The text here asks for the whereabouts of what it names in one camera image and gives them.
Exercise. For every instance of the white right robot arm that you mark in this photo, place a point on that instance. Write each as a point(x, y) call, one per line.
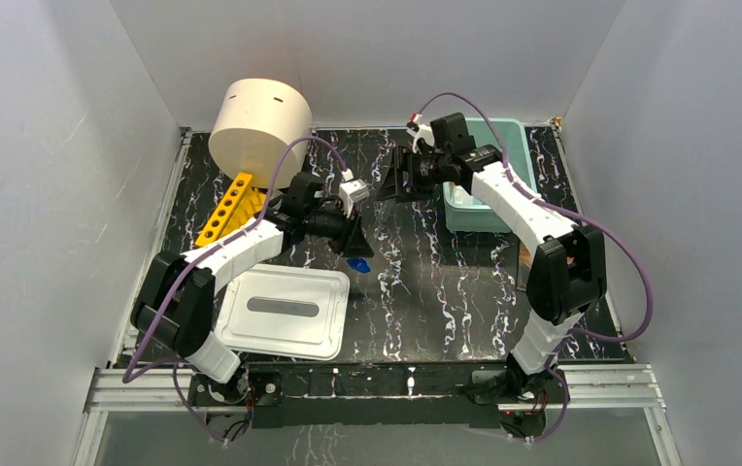
point(568, 266)

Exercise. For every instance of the yellow test tube rack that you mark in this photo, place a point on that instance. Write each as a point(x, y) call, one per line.
point(240, 203)

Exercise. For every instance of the brown paperback book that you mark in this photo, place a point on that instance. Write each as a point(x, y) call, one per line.
point(524, 267)

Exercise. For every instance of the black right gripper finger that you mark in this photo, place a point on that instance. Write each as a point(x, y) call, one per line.
point(423, 184)
point(394, 186)

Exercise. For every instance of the white paper packet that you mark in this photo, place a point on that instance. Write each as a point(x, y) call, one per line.
point(461, 199)

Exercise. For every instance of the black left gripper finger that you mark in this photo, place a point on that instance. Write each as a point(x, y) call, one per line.
point(345, 243)
point(359, 246)

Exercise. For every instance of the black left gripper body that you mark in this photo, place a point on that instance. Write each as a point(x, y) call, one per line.
point(351, 229)

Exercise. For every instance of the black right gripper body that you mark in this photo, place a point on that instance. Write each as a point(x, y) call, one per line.
point(418, 159)

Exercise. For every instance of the white rectangular bin lid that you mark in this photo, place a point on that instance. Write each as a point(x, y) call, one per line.
point(285, 311)

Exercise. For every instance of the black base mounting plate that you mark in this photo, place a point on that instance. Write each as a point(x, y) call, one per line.
point(483, 394)

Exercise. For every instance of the beige cylindrical container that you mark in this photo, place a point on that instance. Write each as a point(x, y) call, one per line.
point(257, 120)

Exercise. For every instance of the blue capped clear tube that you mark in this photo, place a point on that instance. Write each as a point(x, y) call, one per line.
point(359, 264)

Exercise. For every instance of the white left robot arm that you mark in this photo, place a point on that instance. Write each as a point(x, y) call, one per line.
point(175, 304)

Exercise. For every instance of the aluminium frame rail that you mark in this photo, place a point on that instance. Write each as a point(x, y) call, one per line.
point(592, 386)

